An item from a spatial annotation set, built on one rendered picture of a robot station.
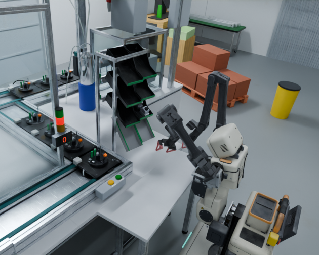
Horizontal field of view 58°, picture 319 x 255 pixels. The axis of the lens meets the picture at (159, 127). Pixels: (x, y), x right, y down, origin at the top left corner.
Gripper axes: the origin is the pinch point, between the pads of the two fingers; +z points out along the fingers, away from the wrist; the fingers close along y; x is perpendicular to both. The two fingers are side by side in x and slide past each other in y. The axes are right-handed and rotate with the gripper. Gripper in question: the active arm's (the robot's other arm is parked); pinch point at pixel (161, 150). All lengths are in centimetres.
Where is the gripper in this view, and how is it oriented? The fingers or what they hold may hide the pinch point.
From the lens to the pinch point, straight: 203.5
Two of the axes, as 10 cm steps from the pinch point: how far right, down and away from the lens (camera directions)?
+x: 2.9, 7.6, -5.8
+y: -7.6, -1.8, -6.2
